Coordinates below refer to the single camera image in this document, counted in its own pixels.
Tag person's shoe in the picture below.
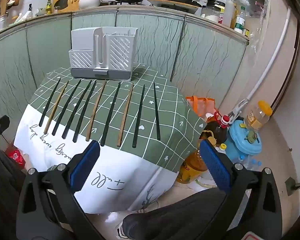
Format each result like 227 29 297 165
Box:
117 226 130 239

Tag white grey utensil holder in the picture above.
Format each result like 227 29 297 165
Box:
69 27 139 81

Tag green label plastic bottle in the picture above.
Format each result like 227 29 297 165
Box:
234 6 247 33

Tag red packet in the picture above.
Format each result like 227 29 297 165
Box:
5 146 25 168

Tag clear water bottle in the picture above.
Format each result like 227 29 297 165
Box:
237 154 262 173

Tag yellow kitchen appliance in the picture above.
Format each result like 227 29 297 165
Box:
52 0 81 13

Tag metal cup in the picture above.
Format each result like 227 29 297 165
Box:
0 15 9 32

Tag person's leg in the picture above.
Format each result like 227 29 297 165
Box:
121 192 228 240
0 140 28 240

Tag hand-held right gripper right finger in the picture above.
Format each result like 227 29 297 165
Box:
199 139 285 240

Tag blue plastic box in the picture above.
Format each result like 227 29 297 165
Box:
225 120 263 163

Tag green checked tablecloth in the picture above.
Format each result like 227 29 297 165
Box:
14 67 207 213

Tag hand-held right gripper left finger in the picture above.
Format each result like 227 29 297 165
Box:
16 141 105 240

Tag dark oil bottle red cap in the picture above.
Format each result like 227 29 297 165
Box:
200 111 230 148

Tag person's right leg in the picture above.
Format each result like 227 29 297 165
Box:
121 192 228 240

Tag person's left leg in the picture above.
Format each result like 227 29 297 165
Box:
0 140 28 240

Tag clear jar black lid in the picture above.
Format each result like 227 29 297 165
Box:
200 0 225 23

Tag white squeeze bottle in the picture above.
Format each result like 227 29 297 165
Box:
224 0 237 28

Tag round wooden board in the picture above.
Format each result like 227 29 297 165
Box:
147 0 199 10

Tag white plastic clip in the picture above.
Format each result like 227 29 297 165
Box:
227 99 249 125

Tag white pipe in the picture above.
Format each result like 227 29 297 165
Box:
245 5 290 105

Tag clear jar yellow lid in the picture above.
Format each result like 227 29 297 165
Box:
244 100 273 132

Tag yellow cooking oil bottle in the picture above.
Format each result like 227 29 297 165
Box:
176 130 210 183

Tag orange mesh bag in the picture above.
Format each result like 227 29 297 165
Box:
185 95 219 120

